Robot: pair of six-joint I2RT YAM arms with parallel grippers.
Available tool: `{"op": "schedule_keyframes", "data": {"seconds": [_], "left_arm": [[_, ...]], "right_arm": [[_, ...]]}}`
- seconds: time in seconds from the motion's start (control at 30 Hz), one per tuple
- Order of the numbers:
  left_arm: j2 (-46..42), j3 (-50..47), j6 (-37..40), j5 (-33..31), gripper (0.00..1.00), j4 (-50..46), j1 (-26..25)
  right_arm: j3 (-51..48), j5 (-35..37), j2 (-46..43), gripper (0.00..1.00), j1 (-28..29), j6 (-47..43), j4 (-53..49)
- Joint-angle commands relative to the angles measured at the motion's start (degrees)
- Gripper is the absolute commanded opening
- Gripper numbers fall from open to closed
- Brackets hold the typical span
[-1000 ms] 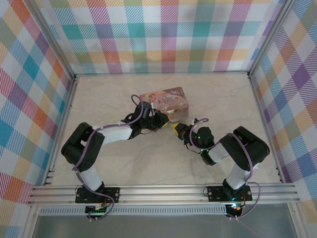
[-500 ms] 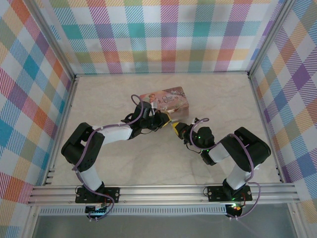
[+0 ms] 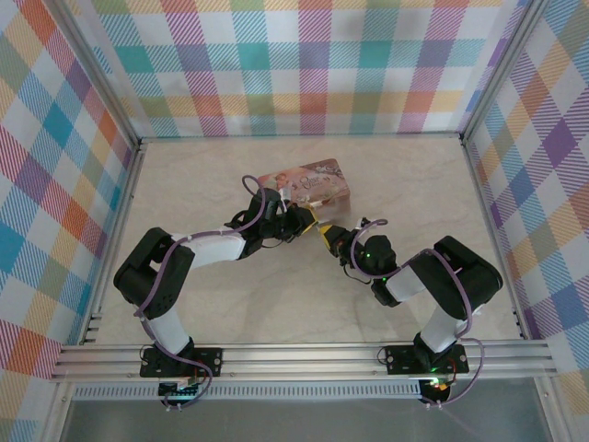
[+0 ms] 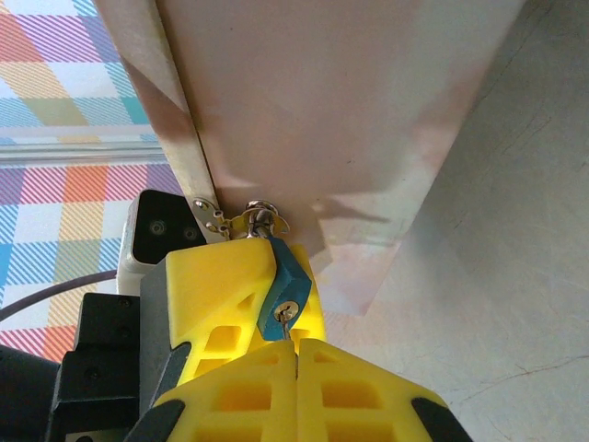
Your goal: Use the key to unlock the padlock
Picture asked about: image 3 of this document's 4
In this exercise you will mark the pink illustrated tin box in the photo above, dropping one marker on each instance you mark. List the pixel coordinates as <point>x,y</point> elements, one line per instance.
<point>313,182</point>

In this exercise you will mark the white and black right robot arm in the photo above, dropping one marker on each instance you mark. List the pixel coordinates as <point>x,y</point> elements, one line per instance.
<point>460,276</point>

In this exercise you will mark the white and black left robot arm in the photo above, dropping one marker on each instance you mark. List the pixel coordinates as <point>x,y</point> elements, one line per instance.
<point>165,276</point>

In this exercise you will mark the orange circuit board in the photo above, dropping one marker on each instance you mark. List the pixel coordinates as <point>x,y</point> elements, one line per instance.
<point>439,386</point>

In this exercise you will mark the green circuit board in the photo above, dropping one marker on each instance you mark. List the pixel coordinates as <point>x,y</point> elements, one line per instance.
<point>179,391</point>

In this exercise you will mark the aluminium back frame rail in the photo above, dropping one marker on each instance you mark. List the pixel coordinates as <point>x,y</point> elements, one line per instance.
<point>299,137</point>

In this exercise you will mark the aluminium side frame rail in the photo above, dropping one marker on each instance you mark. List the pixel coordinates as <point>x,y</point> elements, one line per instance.
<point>488,207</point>
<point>122,198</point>

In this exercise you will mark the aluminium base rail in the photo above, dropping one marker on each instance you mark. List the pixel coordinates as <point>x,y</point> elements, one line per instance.
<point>299,359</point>

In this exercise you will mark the aluminium frame post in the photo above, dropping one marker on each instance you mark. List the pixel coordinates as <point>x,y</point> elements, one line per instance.
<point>506,69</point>
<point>96,73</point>

